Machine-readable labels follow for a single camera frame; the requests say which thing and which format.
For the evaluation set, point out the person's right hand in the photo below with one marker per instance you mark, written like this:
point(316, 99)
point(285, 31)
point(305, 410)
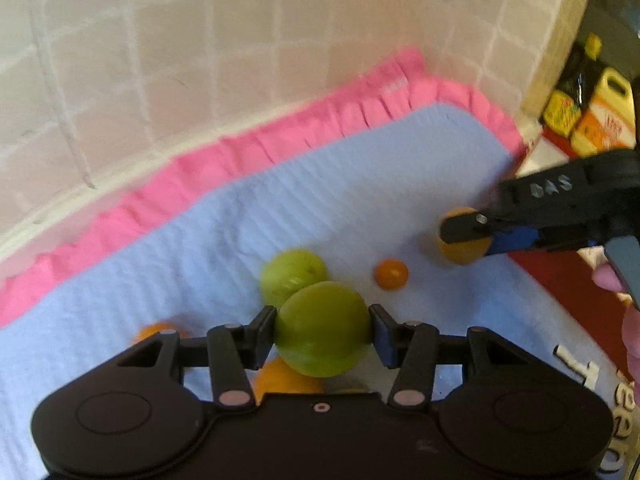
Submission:
point(632, 340)

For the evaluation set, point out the dark soy sauce bottle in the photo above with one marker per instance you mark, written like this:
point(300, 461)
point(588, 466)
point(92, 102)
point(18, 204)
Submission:
point(575, 80)

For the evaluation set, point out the large orange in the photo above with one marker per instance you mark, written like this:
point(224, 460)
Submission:
point(285, 382)

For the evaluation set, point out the yellow detergent jug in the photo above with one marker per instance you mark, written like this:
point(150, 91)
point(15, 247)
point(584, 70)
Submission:
point(605, 125)

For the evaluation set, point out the pink cloth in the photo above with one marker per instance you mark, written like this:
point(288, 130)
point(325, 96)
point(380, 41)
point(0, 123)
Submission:
point(225, 160)

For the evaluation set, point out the small orange kumquat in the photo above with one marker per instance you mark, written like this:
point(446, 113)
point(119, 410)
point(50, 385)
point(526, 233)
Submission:
point(391, 274)

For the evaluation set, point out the orange mandarin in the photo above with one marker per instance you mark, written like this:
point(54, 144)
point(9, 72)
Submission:
point(465, 252)
point(150, 331)

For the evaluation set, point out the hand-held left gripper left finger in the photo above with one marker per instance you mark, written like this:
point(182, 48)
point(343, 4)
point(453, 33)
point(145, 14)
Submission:
point(262, 340)

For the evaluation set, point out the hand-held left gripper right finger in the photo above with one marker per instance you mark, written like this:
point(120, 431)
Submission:
point(380, 335)

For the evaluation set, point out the light blue cloth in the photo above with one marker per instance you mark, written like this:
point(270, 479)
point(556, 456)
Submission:
point(200, 240)

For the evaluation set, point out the green plum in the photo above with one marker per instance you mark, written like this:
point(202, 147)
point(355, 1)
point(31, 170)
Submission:
point(320, 330)
point(290, 272)

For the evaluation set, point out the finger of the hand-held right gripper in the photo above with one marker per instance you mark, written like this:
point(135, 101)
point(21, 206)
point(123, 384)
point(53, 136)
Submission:
point(515, 241)
point(465, 227)

